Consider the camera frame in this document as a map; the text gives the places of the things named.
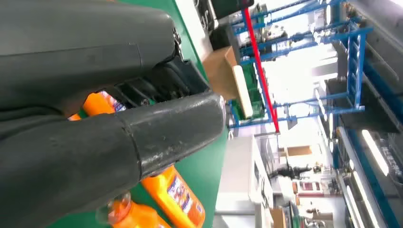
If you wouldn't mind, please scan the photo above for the orange detergent bottle clear cap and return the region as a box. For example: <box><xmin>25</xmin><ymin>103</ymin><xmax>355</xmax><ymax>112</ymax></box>
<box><xmin>67</xmin><ymin>90</ymin><xmax>127</xmax><ymax>122</ymax></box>
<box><xmin>95</xmin><ymin>192</ymin><xmax>172</xmax><ymax>228</ymax></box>
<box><xmin>141</xmin><ymin>165</ymin><xmax>206</xmax><ymax>228</ymax></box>

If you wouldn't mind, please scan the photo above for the white table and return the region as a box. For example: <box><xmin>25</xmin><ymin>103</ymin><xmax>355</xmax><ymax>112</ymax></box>
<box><xmin>174</xmin><ymin>0</ymin><xmax>215</xmax><ymax>62</ymax></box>
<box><xmin>213</xmin><ymin>134</ymin><xmax>275</xmax><ymax>228</ymax></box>

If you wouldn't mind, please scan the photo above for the black carrying case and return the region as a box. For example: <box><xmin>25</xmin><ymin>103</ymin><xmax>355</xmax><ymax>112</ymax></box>
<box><xmin>209</xmin><ymin>25</ymin><xmax>240</xmax><ymax>52</ymax></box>

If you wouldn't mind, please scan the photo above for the open cardboard box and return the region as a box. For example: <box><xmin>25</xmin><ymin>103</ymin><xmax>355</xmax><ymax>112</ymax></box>
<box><xmin>202</xmin><ymin>46</ymin><xmax>240</xmax><ymax>101</ymax></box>

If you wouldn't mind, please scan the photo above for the black bag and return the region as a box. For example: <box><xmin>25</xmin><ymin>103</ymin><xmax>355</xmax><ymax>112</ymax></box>
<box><xmin>210</xmin><ymin>0</ymin><xmax>255</xmax><ymax>20</ymax></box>

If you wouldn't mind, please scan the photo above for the green table mat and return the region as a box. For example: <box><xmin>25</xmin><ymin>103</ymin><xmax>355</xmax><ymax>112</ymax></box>
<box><xmin>47</xmin><ymin>0</ymin><xmax>230</xmax><ymax>228</ymax></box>

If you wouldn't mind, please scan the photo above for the green plastic crate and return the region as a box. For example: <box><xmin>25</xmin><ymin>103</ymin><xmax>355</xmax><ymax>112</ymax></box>
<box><xmin>233</xmin><ymin>94</ymin><xmax>267</xmax><ymax>121</ymax></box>
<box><xmin>245</xmin><ymin>63</ymin><xmax>261</xmax><ymax>95</ymax></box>

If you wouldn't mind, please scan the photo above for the red pole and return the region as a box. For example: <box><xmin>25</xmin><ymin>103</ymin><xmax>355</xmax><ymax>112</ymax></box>
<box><xmin>241</xmin><ymin>6</ymin><xmax>281</xmax><ymax>134</ymax></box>

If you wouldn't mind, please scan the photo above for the brown cardboard box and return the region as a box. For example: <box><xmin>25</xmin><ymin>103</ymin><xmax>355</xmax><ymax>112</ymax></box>
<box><xmin>278</xmin><ymin>145</ymin><xmax>313</xmax><ymax>157</ymax></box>

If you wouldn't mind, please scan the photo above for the person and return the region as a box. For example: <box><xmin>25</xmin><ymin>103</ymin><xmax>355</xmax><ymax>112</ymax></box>
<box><xmin>269</xmin><ymin>164</ymin><xmax>313</xmax><ymax>181</ymax></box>

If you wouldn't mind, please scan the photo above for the blue metal shelf rack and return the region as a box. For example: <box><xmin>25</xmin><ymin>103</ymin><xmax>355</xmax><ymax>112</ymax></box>
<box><xmin>228</xmin><ymin>0</ymin><xmax>374</xmax><ymax>129</ymax></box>

